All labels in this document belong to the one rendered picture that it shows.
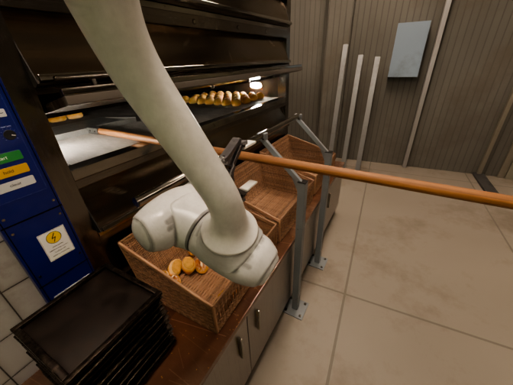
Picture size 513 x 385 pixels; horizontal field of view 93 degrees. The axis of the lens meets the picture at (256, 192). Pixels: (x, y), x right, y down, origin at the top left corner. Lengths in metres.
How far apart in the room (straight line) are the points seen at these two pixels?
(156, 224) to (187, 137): 0.22
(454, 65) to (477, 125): 0.82
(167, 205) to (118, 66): 0.27
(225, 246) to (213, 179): 0.13
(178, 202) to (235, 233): 0.16
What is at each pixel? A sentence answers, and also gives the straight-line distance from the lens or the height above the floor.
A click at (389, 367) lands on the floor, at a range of 1.78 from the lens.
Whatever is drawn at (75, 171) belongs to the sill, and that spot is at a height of 1.17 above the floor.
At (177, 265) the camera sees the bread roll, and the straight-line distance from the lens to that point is 1.28.
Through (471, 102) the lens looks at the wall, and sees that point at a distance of 4.18.
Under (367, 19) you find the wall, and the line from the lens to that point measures 4.06.
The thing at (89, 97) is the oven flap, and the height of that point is 1.41.
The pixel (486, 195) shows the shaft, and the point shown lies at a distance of 0.76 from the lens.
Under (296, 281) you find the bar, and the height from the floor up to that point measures 0.28.
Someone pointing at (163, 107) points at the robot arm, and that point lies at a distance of 0.32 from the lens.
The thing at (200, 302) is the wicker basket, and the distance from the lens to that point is 0.98.
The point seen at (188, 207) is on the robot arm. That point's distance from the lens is 0.50.
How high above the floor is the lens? 1.49
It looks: 29 degrees down
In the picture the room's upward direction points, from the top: 2 degrees counter-clockwise
